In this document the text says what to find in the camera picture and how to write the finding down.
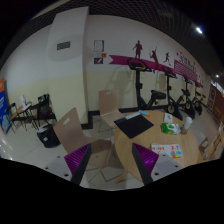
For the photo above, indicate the grey wall sign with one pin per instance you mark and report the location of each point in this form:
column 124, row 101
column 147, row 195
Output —
column 63, row 45

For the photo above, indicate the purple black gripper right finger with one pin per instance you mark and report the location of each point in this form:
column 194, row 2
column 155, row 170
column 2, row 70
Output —
column 145, row 160

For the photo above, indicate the round wooden table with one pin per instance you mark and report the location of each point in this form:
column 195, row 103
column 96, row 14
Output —
column 123, row 144

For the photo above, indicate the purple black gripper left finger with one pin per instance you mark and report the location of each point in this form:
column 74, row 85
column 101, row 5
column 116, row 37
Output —
column 77, row 162

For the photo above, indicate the purple wall poster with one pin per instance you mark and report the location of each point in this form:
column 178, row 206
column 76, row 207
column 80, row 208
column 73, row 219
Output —
column 98, row 60

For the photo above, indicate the beige chair near left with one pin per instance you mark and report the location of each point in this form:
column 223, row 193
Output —
column 70, row 134

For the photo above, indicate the black exercise bike far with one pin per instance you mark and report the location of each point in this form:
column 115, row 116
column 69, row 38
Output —
column 193, row 106

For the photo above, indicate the green wet wipes pack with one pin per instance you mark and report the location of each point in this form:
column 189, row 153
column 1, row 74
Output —
column 170, row 128

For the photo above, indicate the white wall poster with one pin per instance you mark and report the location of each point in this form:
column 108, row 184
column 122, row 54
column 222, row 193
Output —
column 98, row 45

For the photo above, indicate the white cup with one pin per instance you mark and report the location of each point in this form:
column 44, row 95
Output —
column 187, row 123

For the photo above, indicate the wooden chair right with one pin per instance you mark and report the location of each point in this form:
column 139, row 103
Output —
column 211, row 148

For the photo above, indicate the beige chair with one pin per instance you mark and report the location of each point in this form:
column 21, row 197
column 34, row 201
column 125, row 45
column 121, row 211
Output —
column 70, row 134
column 108, row 107

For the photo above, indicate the dark folded towel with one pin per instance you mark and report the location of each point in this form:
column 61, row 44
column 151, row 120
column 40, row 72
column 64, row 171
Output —
column 134, row 126

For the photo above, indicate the colourful paper sheet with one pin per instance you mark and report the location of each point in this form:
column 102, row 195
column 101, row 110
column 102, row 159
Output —
column 173, row 150

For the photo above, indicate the white card on table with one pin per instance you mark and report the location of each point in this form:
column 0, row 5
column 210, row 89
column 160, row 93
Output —
column 168, row 118

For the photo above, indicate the beige chair far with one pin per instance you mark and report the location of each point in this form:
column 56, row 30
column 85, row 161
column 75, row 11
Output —
column 108, row 107

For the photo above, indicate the blue pen-like item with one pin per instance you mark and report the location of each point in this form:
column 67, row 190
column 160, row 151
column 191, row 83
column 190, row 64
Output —
column 144, row 113

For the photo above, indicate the blue orange banner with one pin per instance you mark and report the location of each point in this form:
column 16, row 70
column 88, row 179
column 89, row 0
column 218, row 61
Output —
column 4, row 114

